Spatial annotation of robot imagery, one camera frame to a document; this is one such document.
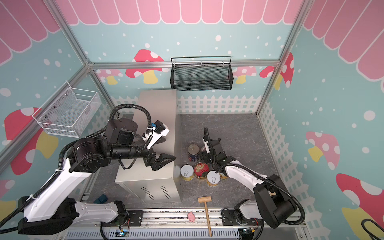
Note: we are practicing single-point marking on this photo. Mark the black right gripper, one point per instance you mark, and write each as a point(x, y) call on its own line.
point(214, 146)

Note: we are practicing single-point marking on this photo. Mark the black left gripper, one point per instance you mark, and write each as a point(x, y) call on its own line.
point(158, 164)

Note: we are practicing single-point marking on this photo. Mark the dark chopped tomatoes can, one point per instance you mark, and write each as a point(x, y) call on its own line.
point(194, 153)

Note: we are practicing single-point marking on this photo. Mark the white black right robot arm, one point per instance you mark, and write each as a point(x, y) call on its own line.
point(273, 203)

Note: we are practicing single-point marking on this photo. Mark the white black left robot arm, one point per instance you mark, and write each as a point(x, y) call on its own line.
point(51, 210)

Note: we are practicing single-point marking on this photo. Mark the grey metal cabinet counter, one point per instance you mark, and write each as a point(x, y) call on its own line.
point(163, 185)

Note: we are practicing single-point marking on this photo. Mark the red lid flat tin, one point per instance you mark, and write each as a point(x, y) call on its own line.
point(201, 170)

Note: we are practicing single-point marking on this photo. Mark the yellow can silver lid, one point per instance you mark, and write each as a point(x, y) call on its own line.
point(213, 179)

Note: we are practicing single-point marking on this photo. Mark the yellow can white lid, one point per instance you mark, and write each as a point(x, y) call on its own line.
point(187, 173)

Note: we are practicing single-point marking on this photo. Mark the wooden mallet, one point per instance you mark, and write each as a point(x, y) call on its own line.
point(205, 201)

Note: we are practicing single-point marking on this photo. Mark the pink eraser blob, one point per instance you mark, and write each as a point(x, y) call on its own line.
point(191, 217)

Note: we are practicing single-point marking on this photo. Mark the teal small block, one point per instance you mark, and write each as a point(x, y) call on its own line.
point(101, 199)

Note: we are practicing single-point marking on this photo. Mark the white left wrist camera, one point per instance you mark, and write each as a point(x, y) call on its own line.
point(152, 134)

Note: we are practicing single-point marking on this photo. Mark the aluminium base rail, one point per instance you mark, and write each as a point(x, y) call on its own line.
point(173, 224)

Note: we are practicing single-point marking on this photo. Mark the black wire mesh basket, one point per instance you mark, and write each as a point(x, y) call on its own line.
point(205, 73)

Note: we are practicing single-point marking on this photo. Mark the white wire mesh basket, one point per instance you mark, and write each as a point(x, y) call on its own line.
point(68, 111)

